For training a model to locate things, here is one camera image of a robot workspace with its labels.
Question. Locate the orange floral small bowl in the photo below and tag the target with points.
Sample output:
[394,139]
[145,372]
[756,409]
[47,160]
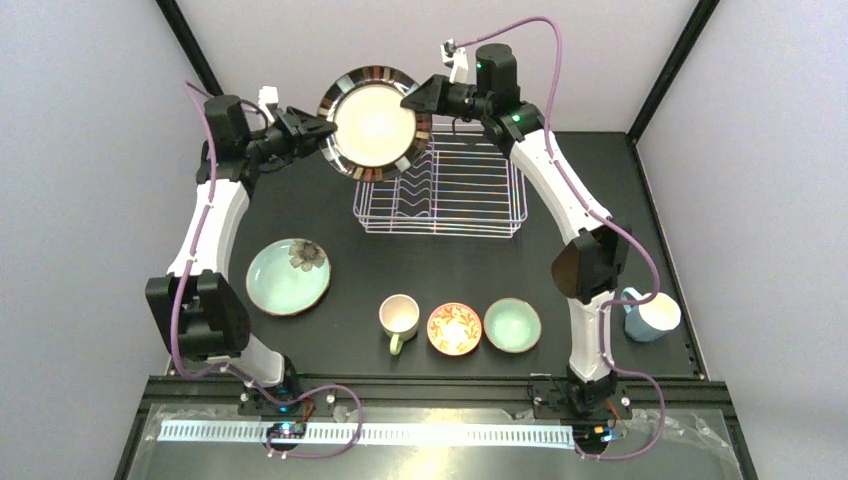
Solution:
[454,329]

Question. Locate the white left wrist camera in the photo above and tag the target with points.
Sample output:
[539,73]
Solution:
[268,99]

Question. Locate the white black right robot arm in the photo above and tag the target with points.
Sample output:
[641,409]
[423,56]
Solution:
[586,271]

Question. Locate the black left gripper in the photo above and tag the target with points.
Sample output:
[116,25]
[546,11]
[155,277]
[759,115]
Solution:
[289,132]

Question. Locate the black striped rim dinner plate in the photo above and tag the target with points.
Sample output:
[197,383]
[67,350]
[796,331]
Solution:
[376,139]

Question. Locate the black frame post left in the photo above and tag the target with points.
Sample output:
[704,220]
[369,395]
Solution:
[183,33]

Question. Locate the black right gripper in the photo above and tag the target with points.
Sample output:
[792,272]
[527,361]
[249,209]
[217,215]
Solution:
[439,92]

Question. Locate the light blue mug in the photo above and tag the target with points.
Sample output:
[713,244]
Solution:
[650,321]

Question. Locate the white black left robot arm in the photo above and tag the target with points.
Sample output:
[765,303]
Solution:
[204,325]

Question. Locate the green flower plate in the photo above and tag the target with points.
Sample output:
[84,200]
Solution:
[288,277]

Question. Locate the black frame post right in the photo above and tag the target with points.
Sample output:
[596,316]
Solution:
[683,46]

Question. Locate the white led light strip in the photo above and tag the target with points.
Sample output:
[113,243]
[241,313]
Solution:
[371,434]

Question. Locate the white wire dish rack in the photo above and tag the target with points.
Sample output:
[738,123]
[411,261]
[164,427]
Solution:
[462,186]

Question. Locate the black frame post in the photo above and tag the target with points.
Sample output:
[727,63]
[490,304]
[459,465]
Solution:
[683,46]
[183,33]

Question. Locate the cream mug green handle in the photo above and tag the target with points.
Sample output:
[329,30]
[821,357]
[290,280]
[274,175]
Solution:
[399,316]

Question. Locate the green glazed small bowl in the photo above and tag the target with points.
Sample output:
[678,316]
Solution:
[512,325]

